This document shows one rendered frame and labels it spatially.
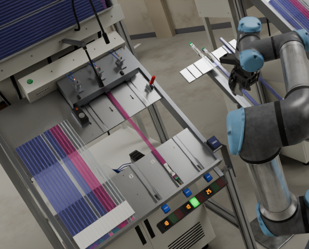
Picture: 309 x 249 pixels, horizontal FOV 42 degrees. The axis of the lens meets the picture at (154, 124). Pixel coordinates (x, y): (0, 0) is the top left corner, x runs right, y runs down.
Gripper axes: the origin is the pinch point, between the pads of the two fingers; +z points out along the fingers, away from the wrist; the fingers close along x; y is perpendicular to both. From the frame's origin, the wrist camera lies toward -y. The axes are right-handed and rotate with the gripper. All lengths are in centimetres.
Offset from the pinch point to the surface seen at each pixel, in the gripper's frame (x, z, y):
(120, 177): -55, 17, -7
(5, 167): -89, 22, -46
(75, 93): -51, 0, -43
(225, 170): -14.8, 28.8, 12.5
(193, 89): 106, 181, -143
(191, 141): -21.2, 17.7, -2.6
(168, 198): -46, 19, 11
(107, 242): -74, 19, 11
